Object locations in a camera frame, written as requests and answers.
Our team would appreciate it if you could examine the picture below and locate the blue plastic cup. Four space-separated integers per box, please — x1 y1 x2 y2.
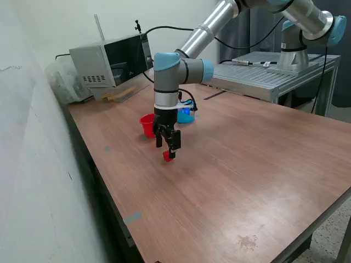
177 108 196 124

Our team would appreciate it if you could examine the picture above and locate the dark strip on table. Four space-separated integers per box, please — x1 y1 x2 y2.
203 91 228 100

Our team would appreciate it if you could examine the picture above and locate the red plastic cup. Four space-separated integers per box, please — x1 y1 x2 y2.
139 113 156 138

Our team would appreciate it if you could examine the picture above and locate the silver connector with cable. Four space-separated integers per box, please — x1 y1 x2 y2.
219 57 278 68

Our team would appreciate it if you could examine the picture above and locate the light wooden stick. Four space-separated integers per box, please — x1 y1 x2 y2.
101 86 137 99
106 92 129 101

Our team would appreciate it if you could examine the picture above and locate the clear plastic bag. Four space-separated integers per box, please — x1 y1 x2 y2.
45 56 94 105

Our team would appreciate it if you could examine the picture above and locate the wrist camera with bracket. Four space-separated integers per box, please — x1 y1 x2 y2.
177 99 199 116

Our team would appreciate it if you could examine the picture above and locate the silver microwave oven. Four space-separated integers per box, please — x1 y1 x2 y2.
68 32 154 90

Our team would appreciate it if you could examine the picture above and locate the long grey tape strip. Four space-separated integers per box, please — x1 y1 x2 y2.
123 211 143 225

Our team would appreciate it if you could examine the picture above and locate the black hanging cable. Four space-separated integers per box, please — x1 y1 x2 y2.
311 45 329 113

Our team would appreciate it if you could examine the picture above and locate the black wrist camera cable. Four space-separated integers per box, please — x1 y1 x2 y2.
140 15 286 110

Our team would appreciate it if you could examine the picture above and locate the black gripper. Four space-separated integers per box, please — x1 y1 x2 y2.
152 106 182 159

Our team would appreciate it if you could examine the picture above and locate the white thin rod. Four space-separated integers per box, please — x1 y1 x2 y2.
94 14 106 44

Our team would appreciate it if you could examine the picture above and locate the aluminium robot base table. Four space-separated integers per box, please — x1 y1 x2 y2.
211 50 342 116

